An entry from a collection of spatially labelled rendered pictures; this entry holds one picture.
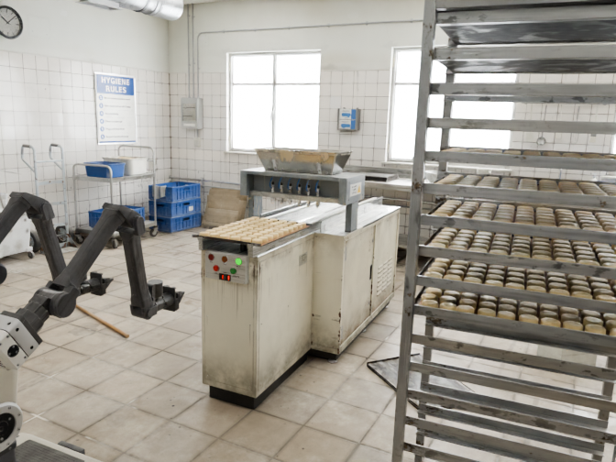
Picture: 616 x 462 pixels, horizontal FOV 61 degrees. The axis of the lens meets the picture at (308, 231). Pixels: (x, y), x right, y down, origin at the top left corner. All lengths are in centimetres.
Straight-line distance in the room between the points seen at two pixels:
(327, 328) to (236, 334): 75
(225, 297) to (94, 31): 504
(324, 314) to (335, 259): 36
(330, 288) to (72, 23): 486
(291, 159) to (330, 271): 72
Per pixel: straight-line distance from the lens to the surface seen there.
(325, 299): 327
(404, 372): 165
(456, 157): 150
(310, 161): 320
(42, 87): 671
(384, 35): 649
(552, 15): 151
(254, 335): 273
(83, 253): 183
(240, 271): 262
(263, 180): 339
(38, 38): 675
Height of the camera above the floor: 150
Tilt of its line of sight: 12 degrees down
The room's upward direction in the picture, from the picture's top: 2 degrees clockwise
